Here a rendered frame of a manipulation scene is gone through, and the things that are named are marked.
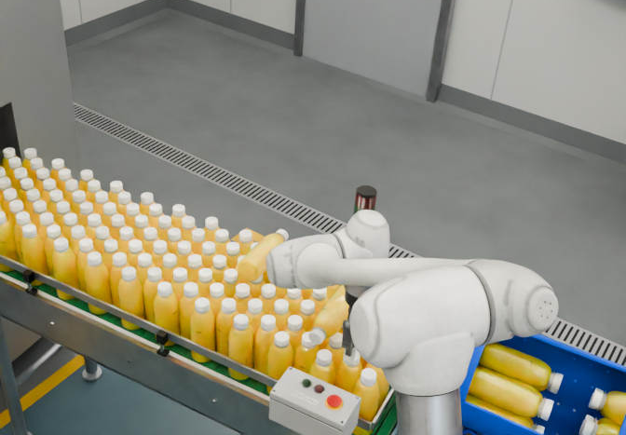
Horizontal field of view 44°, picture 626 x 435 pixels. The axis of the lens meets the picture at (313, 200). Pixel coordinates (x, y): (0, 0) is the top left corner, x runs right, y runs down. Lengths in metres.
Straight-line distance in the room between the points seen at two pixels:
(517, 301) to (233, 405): 1.21
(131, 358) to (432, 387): 1.36
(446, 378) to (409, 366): 0.06
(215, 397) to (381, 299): 1.18
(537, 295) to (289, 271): 0.63
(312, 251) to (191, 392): 0.81
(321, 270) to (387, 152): 3.43
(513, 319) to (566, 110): 4.19
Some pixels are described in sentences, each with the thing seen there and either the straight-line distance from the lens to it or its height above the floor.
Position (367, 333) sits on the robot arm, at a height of 1.74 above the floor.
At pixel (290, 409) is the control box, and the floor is 1.07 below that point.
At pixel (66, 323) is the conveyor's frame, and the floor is 0.84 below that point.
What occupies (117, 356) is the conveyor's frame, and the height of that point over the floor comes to 0.81.
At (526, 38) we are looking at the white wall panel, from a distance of 5.28.
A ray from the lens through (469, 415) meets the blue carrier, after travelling 1.98.
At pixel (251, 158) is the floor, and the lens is 4.82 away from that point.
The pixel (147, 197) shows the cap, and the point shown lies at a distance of 2.56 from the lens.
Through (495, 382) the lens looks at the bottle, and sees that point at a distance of 1.99.
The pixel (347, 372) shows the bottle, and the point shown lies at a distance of 2.03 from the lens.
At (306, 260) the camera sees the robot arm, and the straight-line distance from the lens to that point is 1.65.
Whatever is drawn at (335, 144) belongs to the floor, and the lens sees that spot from 5.02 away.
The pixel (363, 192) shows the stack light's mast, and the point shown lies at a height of 1.26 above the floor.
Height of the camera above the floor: 2.55
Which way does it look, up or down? 35 degrees down
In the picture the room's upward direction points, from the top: 4 degrees clockwise
